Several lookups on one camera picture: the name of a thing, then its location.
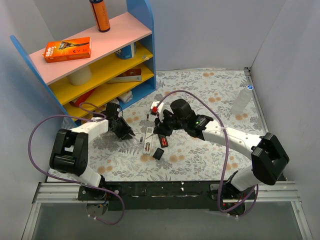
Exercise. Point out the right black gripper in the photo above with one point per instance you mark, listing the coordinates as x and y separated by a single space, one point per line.
163 124

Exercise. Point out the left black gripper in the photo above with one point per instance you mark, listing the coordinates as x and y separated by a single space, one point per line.
122 128

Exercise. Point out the black remote control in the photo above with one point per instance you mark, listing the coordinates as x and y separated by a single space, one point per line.
159 137

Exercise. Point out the white remote control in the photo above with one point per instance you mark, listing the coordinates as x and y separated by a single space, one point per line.
148 142

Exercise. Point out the red AAA battery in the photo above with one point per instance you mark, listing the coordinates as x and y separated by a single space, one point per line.
164 142

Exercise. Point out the black battery cover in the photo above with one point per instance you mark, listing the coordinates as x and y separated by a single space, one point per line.
158 154

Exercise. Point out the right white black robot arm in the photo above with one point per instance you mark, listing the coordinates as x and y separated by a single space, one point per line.
267 155

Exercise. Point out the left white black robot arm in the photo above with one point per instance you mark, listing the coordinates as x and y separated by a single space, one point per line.
71 147

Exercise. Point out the small white box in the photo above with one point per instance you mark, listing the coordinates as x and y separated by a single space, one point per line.
126 97

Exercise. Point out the red white flat box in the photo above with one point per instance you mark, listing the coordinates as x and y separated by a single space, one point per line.
131 75

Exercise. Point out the floral table mat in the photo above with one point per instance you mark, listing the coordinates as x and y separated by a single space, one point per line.
186 158

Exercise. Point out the red box lower shelf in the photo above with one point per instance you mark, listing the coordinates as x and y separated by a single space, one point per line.
82 98

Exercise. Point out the blue pink yellow shelf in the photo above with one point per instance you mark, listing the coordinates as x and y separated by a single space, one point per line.
135 25

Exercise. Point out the clear plastic bottle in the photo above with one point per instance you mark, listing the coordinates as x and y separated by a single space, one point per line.
242 100

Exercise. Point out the white paper roll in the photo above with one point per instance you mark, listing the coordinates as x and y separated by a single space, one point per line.
80 77

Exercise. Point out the blue white can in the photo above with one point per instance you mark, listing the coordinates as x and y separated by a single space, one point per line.
127 52

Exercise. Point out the orange razor box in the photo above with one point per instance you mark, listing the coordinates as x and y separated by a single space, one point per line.
67 50

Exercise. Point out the orange cylindrical bottle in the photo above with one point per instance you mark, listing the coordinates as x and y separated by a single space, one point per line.
100 14

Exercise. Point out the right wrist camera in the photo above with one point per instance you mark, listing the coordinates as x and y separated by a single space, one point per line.
156 108

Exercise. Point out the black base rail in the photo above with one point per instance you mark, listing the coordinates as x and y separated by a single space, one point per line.
159 195

